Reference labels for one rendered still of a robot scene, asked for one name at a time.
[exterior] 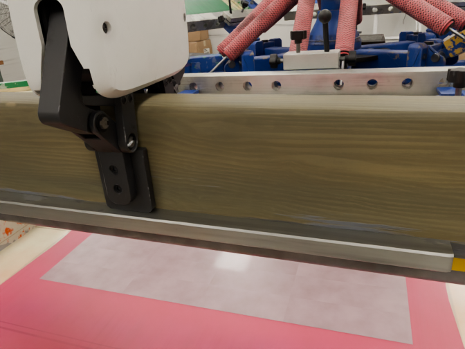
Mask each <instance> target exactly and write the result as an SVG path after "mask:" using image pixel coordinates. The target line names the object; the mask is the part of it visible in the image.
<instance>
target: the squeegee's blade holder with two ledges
mask: <svg viewBox="0 0 465 349"><path fill-rule="evenodd" d="M0 213H3V214H8V215H18V216H24V217H34V218H39V219H45V220H55V221H60V222H70V223H76V224H86V225H91V226H101V227H107V228H113V229H122V230H128V231H138V232H143V233H153V234H159V235H169V236H174V237H180V238H190V239H195V240H206V241H211V242H221V243H227V244H237V245H242V246H248V247H258V248H263V249H274V250H279V251H289V252H295V253H305V254H310V255H316V256H326V257H331V258H342V259H347V260H357V261H363V262H373V263H378V264H384V265H394V266H399V267H409V268H415V269H425V270H431V271H440V272H451V269H452V265H453V258H454V253H453V249H452V247H451V244H450V240H438V239H431V238H419V237H412V236H406V235H394V234H387V233H375V232H368V231H356V230H349V229H337V228H331V227H324V226H312V225H306V224H293V223H286V222H274V221H268V220H256V219H249V218H242V217H230V216H223V215H211V214H205V213H193V212H186V211H174V210H167V209H160V208H154V209H153V210H152V211H151V212H149V213H144V212H137V211H124V210H118V209H112V208H109V207H108V206H107V204H106V203H104V202H92V201H85V200H79V199H67V198H60V197H48V196H41V195H29V194H22V193H10V192H4V191H0Z"/></svg>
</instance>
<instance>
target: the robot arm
mask: <svg viewBox="0 0 465 349"><path fill-rule="evenodd" d="M7 1H8V7H9V11H10V17H11V21H12V27H13V30H14V34H15V39H16V43H17V48H18V51H19V56H20V60H21V64H22V67H23V70H24V74H25V77H26V80H27V82H28V85H29V87H30V89H31V90H32V91H33V93H35V94H36V95H38V96H39V106H38V112H37V114H38V118H39V120H40V122H41V123H43V124H44V125H48V126H51V127H56V128H58V129H62V130H66V131H71V132H72V133H74V135H76V136H78V137H79V138H80V139H82V140H83V141H84V145H85V147H86V149H87V150H89V151H95V156H96V159H97V163H98V169H99V172H100V178H101V182H102V187H103V191H104V197H105V200H106V204H107V206H108V207H109V208H112V209H118V210H124V211H137V212H144V213H149V212H151V211H152V210H153V209H154V208H155V206H156V202H155V198H154V190H153V185H152V178H151V173H150V168H149V160H148V155H147V148H146V147H138V133H137V126H136V115H135V107H134V95H133V93H145V91H144V89H148V90H147V93H178V92H179V90H178V87H179V83H180V81H181V79H182V77H183V74H184V73H185V65H186V64H187V62H188V58H189V44H188V25H187V19H186V12H185V2H184V0H7ZM96 91H97V92H96ZM100 106H114V112H115V118H116V121H114V120H112V119H111V118H110V117H109V116H108V115H107V114H106V113H104V112H103V111H100Z"/></svg>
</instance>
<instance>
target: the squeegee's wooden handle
mask: <svg viewBox="0 0 465 349"><path fill-rule="evenodd" d="M133 95H134V107H135V115H136V126H137V133H138V147H146V148H147V155H148V160H149V168H150V173H151V178H152V185H153V190H154V198H155V202H156V206H155V208H160V209H167V210H174V211H186V212H193V213H205V214H211V215H223V216H230V217H242V218H249V219H256V220H268V221H274V222H286V223H293V224H306V225H312V226H324V227H331V228H337V229H349V230H356V231H368V232H375V233H387V234H394V235H406V236H412V237H419V238H431V239H438V240H450V244H451V247H452V249H453V253H454V258H461V259H465V96H368V95H288V94H209V93H133ZM38 106H39V96H38V95H36V94H35V93H33V92H0V191H4V192H10V193H22V194H29V195H41V196H48V197H60V198H67V199H79V200H85V201H92V202H104V203H106V200H105V197H104V191H103V187H102V182H101V178H100V172H99V169H98V163H97V159H96V156H95V151H89V150H87V149H86V147H85V145H84V141H83V140H82V139H80V138H79V137H78V136H76V135H74V133H72V132H71V131H66V130H62V129H58V128H56V127H51V126H48V125H44V124H43V123H41V122H40V120H39V118H38V114H37V112H38Z"/></svg>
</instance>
